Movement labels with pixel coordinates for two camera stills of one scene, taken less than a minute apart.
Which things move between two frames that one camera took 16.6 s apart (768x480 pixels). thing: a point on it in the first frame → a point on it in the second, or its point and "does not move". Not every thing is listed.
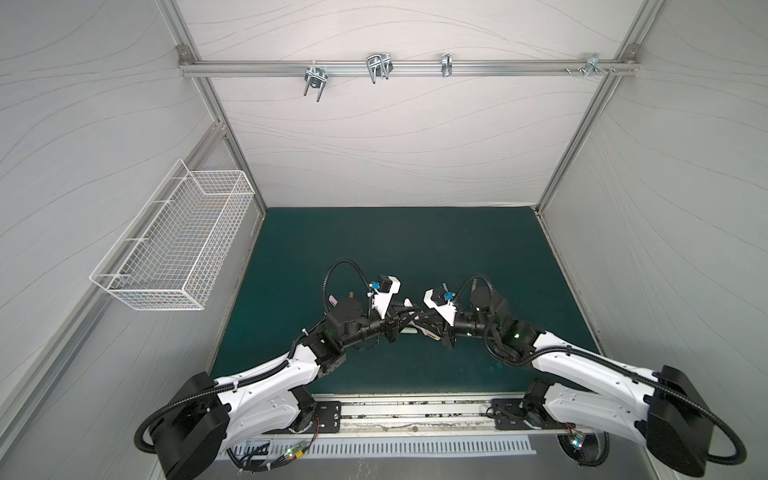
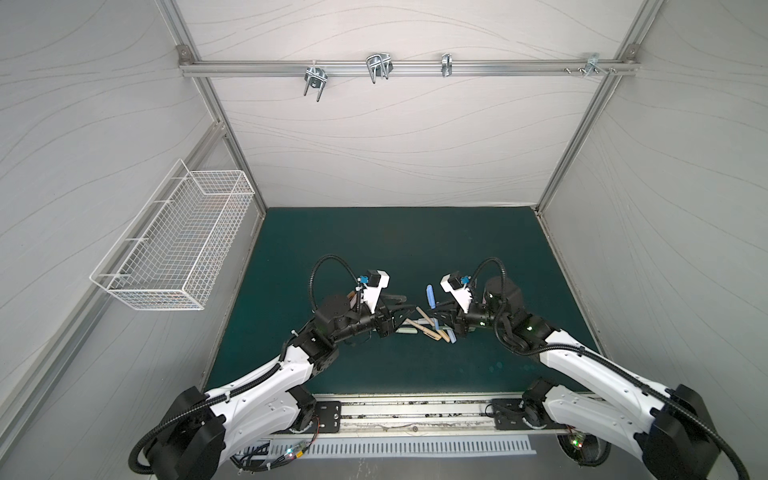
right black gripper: (444, 327) → (460, 317)
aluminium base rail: (423, 416) does not move
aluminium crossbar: (409, 68) does not move
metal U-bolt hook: (379, 65) does not move
